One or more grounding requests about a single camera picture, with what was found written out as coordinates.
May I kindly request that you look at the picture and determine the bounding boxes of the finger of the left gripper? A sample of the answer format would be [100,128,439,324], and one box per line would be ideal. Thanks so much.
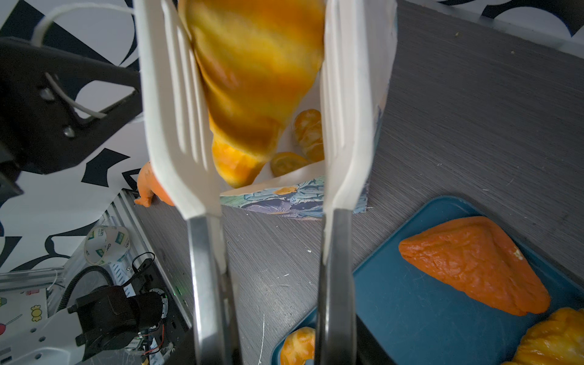
[1,37,142,176]

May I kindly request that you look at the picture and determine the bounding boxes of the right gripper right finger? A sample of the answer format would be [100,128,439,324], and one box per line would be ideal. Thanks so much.
[356,316,396,365]

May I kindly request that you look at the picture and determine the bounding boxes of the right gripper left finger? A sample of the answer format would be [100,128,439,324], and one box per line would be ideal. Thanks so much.
[166,327,197,365]

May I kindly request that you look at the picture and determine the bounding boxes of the metal tongs white tips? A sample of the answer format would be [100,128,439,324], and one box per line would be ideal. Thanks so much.
[134,1,374,364]

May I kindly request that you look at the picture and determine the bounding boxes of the floral paper bag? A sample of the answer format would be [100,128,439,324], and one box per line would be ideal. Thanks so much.
[30,0,398,221]

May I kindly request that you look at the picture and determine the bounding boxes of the rectangular pastry bread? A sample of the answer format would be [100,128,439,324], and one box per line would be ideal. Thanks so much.
[294,109,325,163]

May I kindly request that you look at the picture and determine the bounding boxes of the large croissant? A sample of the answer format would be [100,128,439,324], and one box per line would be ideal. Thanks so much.
[178,1,325,188]

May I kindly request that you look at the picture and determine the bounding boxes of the small croissant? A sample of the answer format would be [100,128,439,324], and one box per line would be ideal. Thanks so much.
[270,152,310,177]

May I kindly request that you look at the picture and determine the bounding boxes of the donut bread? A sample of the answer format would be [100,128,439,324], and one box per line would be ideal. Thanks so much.
[280,327,316,365]

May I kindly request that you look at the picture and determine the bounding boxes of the orange fake fruit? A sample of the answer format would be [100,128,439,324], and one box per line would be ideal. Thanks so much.
[134,161,174,208]

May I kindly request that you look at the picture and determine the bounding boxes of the orange triangular bread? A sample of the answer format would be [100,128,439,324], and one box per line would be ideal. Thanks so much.
[398,216,551,316]

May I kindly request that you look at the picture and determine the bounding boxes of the long braided bread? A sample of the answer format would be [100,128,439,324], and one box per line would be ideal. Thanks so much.
[504,307,583,364]

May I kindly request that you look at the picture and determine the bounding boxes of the teal tray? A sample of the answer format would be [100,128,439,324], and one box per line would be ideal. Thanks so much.
[271,195,584,365]

